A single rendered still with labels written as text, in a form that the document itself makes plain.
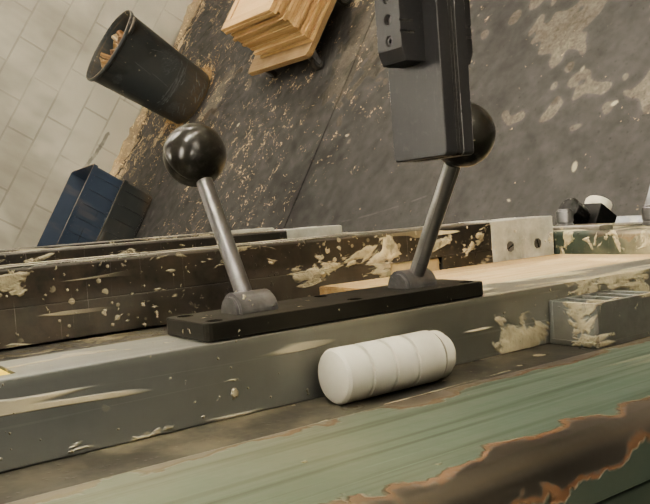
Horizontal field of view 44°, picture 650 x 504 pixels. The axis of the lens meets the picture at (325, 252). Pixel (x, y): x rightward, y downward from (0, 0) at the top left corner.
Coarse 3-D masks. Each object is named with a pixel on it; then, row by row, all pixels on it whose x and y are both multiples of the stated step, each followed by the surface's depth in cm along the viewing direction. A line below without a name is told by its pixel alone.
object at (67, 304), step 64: (128, 256) 75; (192, 256) 79; (256, 256) 83; (320, 256) 88; (384, 256) 93; (448, 256) 99; (512, 256) 106; (0, 320) 68; (64, 320) 72; (128, 320) 75
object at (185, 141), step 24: (168, 144) 46; (192, 144) 46; (216, 144) 46; (168, 168) 47; (192, 168) 46; (216, 168) 47; (216, 192) 46; (216, 216) 46; (216, 240) 45; (240, 264) 45; (240, 288) 44; (240, 312) 42
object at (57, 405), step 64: (384, 320) 46; (448, 320) 49; (512, 320) 53; (0, 384) 34; (64, 384) 35; (128, 384) 37; (192, 384) 39; (256, 384) 41; (0, 448) 34; (64, 448) 35
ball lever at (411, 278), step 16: (480, 112) 45; (480, 128) 44; (480, 144) 45; (448, 160) 46; (464, 160) 45; (480, 160) 46; (448, 176) 47; (448, 192) 47; (432, 208) 48; (432, 224) 48; (432, 240) 49; (416, 256) 50; (400, 272) 50; (416, 272) 50; (432, 272) 51; (400, 288) 50
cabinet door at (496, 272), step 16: (544, 256) 108; (560, 256) 106; (576, 256) 104; (592, 256) 103; (608, 256) 101; (624, 256) 99; (640, 256) 98; (448, 272) 94; (464, 272) 93; (480, 272) 94; (496, 272) 93; (512, 272) 91; (528, 272) 90; (544, 272) 89; (560, 272) 88; (320, 288) 88; (336, 288) 85; (352, 288) 83
